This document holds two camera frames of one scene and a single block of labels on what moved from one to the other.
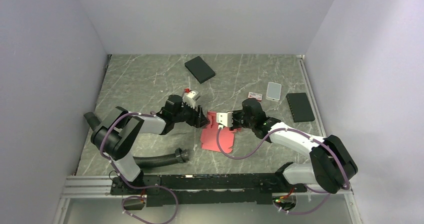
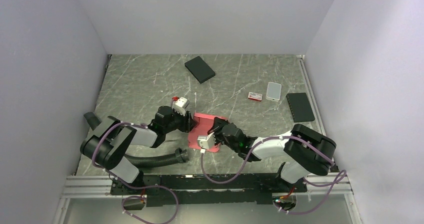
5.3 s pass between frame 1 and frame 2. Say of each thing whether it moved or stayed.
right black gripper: moved
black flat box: stayed
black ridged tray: stayed
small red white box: stayed
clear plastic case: stayed
